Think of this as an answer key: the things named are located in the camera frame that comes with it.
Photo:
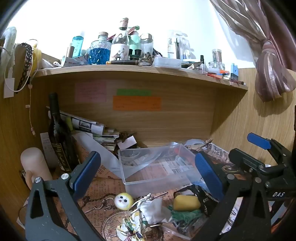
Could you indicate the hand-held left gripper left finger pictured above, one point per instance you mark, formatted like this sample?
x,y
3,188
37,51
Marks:
x,y
85,172

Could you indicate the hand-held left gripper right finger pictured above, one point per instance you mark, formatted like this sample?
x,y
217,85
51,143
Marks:
x,y
208,176

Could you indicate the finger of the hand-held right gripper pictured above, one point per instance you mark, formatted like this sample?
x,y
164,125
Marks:
x,y
240,160
259,141

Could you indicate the yellow sponge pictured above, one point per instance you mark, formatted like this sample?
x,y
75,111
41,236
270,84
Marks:
x,y
186,202

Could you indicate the clear plastic container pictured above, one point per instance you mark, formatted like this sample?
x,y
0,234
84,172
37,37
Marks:
x,y
129,176

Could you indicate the green felt leaf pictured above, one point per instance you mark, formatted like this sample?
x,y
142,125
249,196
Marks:
x,y
185,216

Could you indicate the yellow plush ball with face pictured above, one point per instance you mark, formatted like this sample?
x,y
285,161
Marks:
x,y
123,201

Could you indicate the clear plastic zip bag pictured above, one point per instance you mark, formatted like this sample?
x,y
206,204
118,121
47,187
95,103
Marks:
x,y
175,231

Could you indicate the white floral cloth pouch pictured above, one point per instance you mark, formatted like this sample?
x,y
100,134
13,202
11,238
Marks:
x,y
150,210

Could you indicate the wooden clothespin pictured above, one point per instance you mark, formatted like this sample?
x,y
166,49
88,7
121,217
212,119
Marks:
x,y
208,141

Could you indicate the dark wine bottle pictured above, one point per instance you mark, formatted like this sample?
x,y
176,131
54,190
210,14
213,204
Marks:
x,y
60,139

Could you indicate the stack of newspapers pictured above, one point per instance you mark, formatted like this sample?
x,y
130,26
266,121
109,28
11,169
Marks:
x,y
87,126

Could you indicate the small brown white box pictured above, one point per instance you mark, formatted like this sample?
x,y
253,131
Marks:
x,y
126,142

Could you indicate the beige cylinder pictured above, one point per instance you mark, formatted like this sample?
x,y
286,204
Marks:
x,y
34,162

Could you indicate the blue plastic block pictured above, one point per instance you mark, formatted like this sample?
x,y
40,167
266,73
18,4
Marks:
x,y
234,70

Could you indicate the orange cap marker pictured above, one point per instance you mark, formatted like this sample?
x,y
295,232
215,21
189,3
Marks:
x,y
223,72

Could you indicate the pink sticky note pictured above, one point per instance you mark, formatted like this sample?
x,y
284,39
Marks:
x,y
90,92

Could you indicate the orange sticky note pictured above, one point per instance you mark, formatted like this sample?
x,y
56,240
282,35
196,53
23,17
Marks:
x,y
136,103

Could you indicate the round glass jar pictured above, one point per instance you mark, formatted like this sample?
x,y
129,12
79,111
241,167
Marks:
x,y
216,65

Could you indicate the green sticky note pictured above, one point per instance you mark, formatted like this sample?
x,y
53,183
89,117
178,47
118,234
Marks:
x,y
134,92

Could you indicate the clear jar of pencils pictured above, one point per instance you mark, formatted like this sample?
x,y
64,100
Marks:
x,y
217,55

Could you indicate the clear pen black cap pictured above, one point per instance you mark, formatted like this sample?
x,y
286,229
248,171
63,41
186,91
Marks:
x,y
202,62

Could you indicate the wooden shelf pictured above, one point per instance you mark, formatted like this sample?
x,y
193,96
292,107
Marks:
x,y
138,74

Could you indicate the white cardboard box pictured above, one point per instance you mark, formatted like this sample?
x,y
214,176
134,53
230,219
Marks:
x,y
74,60

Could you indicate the white charger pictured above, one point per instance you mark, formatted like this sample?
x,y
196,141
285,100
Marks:
x,y
9,88

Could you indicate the brown pen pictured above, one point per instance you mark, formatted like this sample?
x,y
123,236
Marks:
x,y
122,62

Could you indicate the clear plastic lidded box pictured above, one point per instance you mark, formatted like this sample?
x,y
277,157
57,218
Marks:
x,y
167,62

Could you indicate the blue crystal glass bottle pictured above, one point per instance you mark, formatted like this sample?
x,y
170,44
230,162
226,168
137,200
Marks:
x,y
100,52

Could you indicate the black lace headband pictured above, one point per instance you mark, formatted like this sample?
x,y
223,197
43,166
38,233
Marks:
x,y
26,64

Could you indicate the yellow cloth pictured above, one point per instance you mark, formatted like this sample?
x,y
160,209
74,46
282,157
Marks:
x,y
37,58

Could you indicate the light blue bottle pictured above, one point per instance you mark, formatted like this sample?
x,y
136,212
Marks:
x,y
77,47

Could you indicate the toothbrush package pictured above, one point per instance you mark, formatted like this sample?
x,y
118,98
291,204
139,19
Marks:
x,y
177,46

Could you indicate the clear bottle illustrated label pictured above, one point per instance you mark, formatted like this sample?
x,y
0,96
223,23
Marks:
x,y
119,46

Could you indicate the clear bottle silver cap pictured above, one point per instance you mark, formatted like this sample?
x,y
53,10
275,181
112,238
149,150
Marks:
x,y
146,46

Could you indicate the green pump bottle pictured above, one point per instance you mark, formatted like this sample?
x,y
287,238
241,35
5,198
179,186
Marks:
x,y
134,40

